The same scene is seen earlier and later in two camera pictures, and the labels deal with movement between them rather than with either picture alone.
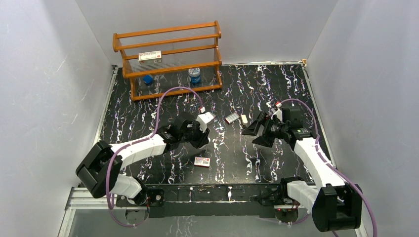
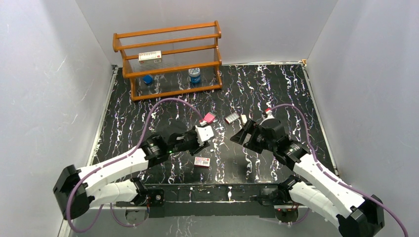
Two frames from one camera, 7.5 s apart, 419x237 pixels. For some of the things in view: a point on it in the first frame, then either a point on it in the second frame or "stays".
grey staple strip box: [231, 117] stays
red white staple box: [202, 162] stays
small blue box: [147, 79] stays
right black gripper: [252, 129] → [239, 137]
